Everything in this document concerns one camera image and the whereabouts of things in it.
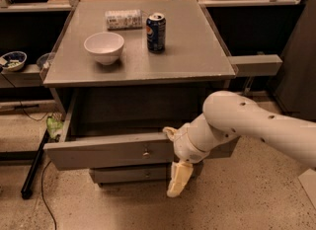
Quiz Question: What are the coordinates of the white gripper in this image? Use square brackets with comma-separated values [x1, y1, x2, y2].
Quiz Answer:
[163, 123, 209, 197]

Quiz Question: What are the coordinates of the grey top drawer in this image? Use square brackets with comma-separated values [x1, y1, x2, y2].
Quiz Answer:
[42, 89, 240, 172]

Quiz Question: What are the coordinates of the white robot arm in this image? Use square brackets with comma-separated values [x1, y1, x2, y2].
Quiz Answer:
[163, 91, 316, 197]

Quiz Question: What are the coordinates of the grey drawer cabinet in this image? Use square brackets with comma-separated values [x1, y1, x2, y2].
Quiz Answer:
[42, 0, 237, 188]

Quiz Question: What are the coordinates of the grey side shelf beam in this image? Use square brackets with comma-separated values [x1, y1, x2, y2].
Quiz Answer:
[228, 54, 282, 77]

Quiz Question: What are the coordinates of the green snack bag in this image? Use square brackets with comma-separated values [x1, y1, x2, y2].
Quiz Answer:
[46, 116, 63, 139]

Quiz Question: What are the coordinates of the white ceramic bowl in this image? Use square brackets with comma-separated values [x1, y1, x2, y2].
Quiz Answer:
[84, 32, 124, 65]

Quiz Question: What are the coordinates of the blue pepsi can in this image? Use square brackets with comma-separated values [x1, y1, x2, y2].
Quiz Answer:
[146, 12, 166, 52]

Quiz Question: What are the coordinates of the lying silver can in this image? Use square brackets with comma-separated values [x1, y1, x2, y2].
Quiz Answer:
[105, 10, 142, 30]

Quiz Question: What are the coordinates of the black table leg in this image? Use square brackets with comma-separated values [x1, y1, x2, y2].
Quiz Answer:
[21, 131, 49, 199]

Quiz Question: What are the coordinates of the small glass bowl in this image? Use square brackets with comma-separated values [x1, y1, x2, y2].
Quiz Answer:
[37, 52, 55, 69]

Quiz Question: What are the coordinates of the left grey shelf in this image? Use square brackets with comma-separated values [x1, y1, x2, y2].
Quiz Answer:
[0, 64, 42, 89]

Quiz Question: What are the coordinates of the blue patterned bowl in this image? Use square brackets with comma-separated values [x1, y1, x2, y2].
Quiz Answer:
[0, 51, 27, 72]

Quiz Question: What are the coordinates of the black floor cable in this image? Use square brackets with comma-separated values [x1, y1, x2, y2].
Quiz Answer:
[39, 159, 58, 230]

